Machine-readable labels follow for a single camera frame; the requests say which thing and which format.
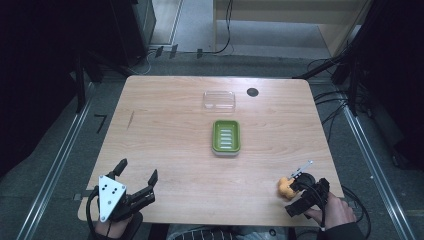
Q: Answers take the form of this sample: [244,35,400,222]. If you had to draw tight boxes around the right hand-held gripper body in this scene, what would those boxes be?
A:
[289,160,332,218]

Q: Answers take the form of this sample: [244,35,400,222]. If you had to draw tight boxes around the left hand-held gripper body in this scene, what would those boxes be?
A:
[96,173,156,224]

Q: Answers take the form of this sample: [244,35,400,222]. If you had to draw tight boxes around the orange soap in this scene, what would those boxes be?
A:
[278,176,298,202]

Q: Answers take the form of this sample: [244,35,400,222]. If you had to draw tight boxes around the person's right hand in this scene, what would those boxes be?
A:
[303,191,357,231]

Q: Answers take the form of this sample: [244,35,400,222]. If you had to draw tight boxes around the person's left hand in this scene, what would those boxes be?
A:
[94,214,134,240]

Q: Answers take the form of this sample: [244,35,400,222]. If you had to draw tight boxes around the person's striped clothing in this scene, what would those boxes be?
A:
[166,225,291,240]

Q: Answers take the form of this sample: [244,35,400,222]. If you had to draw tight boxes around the green soap dish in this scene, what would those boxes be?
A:
[211,119,242,158]

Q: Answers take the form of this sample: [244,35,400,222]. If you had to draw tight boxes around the black metal stand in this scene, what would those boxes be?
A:
[293,39,363,118]
[73,54,105,114]

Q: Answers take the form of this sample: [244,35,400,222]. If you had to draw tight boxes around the clear plastic soap dish lid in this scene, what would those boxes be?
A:
[202,90,237,113]

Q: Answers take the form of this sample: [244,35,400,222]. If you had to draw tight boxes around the black cabinet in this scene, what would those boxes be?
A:
[109,0,158,68]

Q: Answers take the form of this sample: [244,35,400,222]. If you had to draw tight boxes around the light wooden furniture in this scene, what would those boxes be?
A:
[213,0,374,58]

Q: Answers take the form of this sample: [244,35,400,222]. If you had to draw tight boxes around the left hand-held gripper cable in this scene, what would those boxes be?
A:
[85,186,111,240]

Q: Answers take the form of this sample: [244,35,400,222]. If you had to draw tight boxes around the hand-held gripper cable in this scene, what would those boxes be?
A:
[85,186,111,240]
[319,184,372,240]

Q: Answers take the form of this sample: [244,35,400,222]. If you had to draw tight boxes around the right hand-held gripper cable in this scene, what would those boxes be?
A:
[319,184,372,240]

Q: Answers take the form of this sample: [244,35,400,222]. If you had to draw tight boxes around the metal floor rail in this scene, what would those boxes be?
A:
[16,83,96,240]
[341,104,418,240]

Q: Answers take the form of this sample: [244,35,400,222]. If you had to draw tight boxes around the bundle of black floor cables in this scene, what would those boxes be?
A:
[306,56,371,144]

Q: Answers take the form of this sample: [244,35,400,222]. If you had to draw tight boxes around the white floor cable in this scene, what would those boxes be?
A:
[131,48,161,76]

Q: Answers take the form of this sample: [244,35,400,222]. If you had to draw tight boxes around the black hanging cable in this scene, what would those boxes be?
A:
[199,0,235,56]

